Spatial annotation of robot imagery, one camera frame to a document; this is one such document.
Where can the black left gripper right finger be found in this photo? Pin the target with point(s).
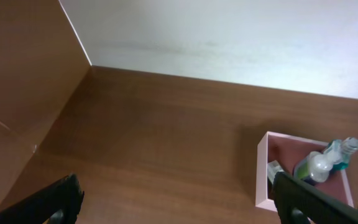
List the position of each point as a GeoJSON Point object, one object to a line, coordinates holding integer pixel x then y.
{"type": "Point", "coordinates": [299, 202]}

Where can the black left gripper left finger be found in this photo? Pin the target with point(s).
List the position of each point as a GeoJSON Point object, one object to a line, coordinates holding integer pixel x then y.
{"type": "Point", "coordinates": [59, 202]}

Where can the clear purple soap pump bottle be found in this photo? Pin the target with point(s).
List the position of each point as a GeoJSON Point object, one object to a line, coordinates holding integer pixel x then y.
{"type": "Point", "coordinates": [315, 167]}

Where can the green white soap box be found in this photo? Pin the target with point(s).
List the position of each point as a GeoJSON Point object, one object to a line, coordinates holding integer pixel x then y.
{"type": "Point", "coordinates": [272, 169]}

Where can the blue mouthwash bottle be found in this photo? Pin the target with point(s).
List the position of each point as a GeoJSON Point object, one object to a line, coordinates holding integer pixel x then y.
{"type": "Point", "coordinates": [346, 148]}

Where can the white cardboard box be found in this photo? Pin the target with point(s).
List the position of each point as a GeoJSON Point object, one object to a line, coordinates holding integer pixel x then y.
{"type": "Point", "coordinates": [288, 151]}

